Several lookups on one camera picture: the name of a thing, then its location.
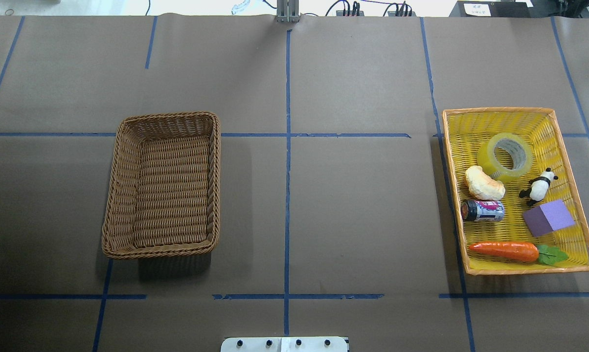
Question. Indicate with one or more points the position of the clear packing tape roll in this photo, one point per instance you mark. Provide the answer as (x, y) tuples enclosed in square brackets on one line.
[(518, 149)]

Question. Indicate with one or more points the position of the brown wicker basket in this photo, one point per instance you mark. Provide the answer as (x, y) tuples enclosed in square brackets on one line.
[(164, 197)]

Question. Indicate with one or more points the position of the yellow plastic basket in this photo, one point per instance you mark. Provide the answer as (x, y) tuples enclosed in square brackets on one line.
[(516, 203)]

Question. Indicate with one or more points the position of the white mounting plate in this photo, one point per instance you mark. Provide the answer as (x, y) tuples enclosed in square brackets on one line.
[(286, 344)]

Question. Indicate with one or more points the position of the toy croissant bread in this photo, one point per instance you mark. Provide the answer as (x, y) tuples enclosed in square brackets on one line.
[(482, 186)]

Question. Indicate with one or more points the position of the small drink can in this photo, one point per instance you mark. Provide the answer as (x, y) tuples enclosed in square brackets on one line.
[(473, 210)]

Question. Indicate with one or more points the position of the toy carrot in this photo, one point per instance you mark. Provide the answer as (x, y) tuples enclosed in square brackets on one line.
[(525, 252)]

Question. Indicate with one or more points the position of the toy panda figure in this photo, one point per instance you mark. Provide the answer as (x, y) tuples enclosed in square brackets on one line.
[(538, 187)]

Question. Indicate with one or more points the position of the purple foam block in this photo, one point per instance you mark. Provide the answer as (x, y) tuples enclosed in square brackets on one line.
[(547, 218)]

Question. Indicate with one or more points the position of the aluminium post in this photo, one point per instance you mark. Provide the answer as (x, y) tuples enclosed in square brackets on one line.
[(287, 11)]

